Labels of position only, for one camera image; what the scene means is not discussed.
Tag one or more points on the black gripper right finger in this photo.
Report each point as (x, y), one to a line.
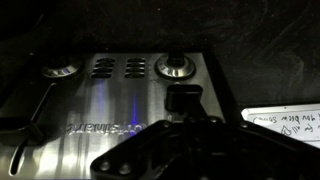
(260, 156)

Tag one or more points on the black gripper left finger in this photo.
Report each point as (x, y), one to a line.
(150, 153)

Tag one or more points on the black toaster lever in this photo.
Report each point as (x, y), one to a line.
(16, 131)
(181, 95)

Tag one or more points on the stainless steel toaster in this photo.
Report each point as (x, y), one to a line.
(110, 100)

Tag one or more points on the small whiteboard with handwriting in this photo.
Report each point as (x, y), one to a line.
(286, 123)

